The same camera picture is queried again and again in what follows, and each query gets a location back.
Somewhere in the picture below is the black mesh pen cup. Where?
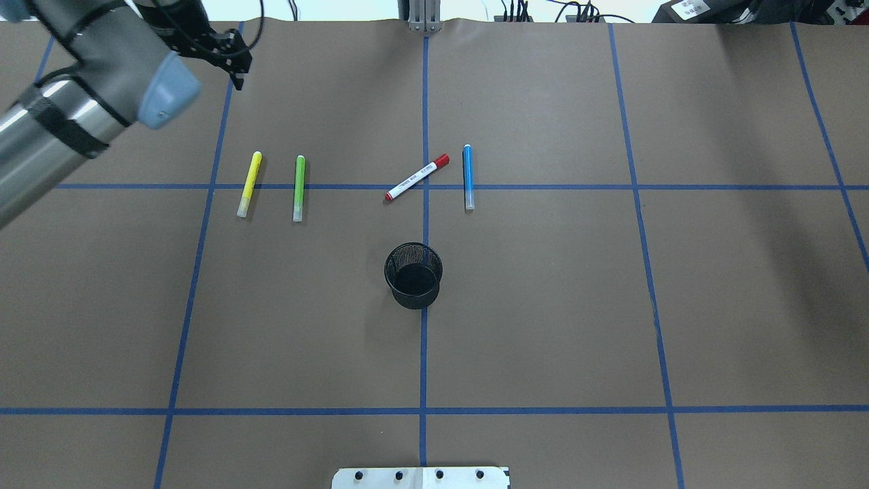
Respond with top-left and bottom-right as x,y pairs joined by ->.
383,242 -> 443,310

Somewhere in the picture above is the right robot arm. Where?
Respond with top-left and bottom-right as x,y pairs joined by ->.
1,1 -> 264,225

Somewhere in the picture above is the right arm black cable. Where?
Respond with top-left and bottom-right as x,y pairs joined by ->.
224,0 -> 265,52

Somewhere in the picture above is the green highlighter pen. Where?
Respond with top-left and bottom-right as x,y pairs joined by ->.
292,155 -> 307,223

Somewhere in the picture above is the yellow highlighter pen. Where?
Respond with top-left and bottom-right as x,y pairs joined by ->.
236,151 -> 263,219

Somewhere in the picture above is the blue highlighter pen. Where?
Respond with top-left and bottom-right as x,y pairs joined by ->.
462,143 -> 475,212

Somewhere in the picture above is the aluminium frame post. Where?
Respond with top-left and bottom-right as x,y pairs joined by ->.
398,0 -> 443,34

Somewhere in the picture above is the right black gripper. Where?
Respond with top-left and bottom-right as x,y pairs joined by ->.
139,1 -> 253,92

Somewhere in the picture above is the red capped marker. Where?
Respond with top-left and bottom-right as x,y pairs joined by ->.
384,153 -> 450,202

